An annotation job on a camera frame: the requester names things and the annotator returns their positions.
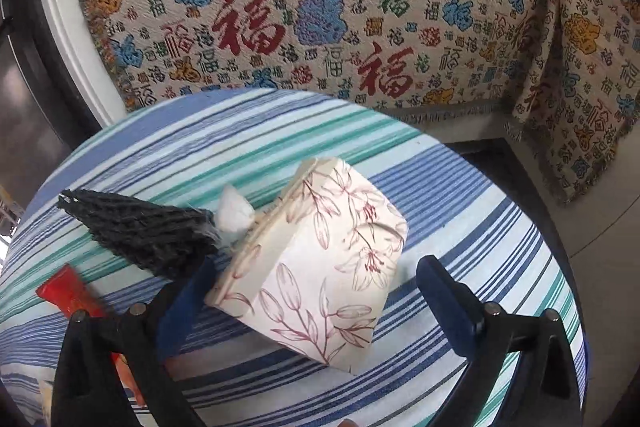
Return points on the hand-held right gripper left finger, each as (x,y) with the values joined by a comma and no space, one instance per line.
(192,302)

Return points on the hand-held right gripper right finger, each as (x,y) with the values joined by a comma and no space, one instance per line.
(445,294)

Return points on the black foam net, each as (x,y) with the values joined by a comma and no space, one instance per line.
(140,227)

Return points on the floral tissue box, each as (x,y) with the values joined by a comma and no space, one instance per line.
(310,267)

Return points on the blue green striped tablecloth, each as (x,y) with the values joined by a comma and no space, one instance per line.
(450,207)

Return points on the white tissue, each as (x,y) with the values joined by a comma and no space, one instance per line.
(235,209)

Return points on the red plastic packet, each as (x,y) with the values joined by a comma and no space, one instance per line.
(65,289)

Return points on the grey refrigerator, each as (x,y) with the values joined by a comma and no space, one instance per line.
(30,107)

